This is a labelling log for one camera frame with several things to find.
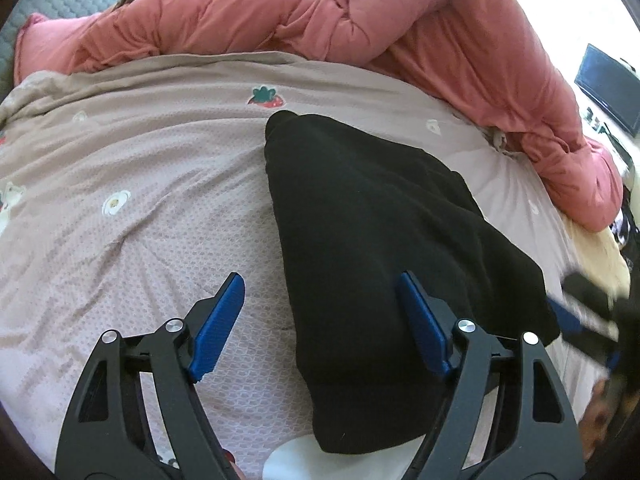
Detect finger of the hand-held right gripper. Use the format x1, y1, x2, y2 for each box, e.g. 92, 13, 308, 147
547, 270, 621, 347

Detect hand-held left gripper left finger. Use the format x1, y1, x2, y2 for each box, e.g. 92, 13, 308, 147
55, 272, 247, 480

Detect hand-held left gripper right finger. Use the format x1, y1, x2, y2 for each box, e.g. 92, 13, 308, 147
395, 271, 586, 480

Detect black pants with orange cuffs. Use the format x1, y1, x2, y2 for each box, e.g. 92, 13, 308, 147
263, 110, 561, 457

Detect white object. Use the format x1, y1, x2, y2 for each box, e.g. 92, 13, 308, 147
263, 436, 332, 480

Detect pink strawberry printed blanket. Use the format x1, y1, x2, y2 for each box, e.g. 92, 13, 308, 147
0, 51, 631, 480

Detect black flat screen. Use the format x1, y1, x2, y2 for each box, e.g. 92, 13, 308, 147
574, 43, 640, 137

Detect salmon pink duvet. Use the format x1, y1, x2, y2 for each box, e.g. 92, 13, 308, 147
14, 0, 625, 232

